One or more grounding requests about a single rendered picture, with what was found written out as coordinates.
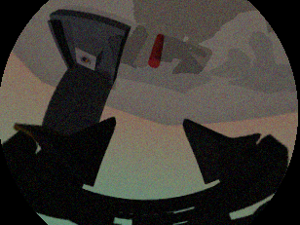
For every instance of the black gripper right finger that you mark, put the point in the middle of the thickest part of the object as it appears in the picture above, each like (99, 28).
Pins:
(215, 152)

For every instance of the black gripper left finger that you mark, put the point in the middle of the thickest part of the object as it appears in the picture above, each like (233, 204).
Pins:
(83, 151)

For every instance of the red peg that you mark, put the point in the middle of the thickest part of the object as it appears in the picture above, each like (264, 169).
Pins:
(156, 53)

